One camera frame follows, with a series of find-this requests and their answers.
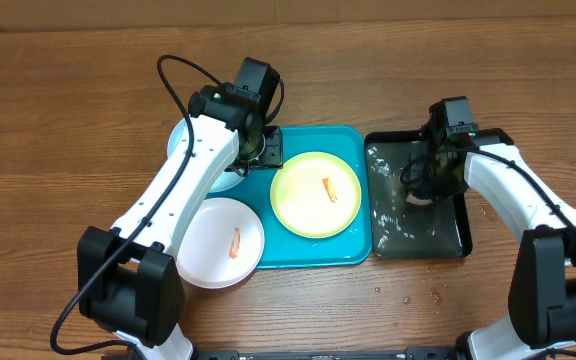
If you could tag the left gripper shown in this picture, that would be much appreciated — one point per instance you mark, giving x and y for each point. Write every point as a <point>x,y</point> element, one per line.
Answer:
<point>273,157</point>

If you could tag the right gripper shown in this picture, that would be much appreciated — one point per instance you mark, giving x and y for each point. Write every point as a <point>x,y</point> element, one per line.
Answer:
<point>457,188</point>

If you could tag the green orange sponge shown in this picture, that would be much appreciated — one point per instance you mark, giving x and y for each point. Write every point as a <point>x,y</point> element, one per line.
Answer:
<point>419,198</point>

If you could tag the yellow-green plate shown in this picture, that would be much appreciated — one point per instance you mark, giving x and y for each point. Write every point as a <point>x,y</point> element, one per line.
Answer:
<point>315,195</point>

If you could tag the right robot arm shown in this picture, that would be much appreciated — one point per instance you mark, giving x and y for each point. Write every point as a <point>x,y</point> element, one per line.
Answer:
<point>541,318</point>

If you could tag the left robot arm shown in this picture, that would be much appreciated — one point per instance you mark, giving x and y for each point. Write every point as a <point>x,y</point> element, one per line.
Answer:
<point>128,283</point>

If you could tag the black water tray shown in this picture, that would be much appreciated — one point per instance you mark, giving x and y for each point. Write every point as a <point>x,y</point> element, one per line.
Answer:
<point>400,229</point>

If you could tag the white plate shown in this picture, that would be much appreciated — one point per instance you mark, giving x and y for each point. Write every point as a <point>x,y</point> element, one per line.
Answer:
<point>222,245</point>

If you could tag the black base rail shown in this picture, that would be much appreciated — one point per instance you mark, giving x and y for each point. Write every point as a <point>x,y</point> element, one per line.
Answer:
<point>410,353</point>

